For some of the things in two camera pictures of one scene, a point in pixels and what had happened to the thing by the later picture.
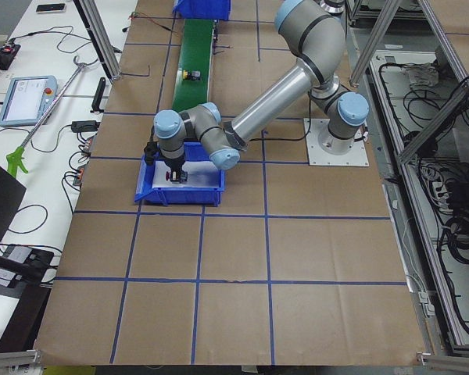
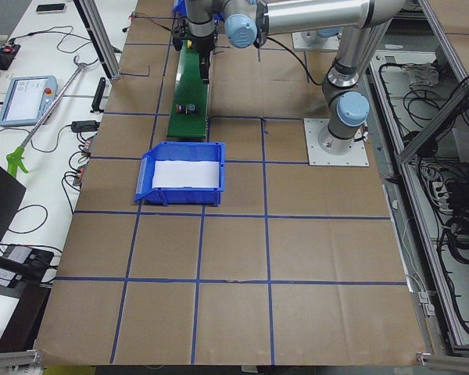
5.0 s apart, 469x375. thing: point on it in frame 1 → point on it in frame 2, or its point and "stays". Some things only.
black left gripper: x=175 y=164 → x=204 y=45
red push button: x=177 y=176 → x=180 y=108
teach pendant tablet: x=26 y=99 stays
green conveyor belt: x=196 y=53 stays
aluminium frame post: x=100 y=38 stays
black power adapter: x=84 y=126 stays
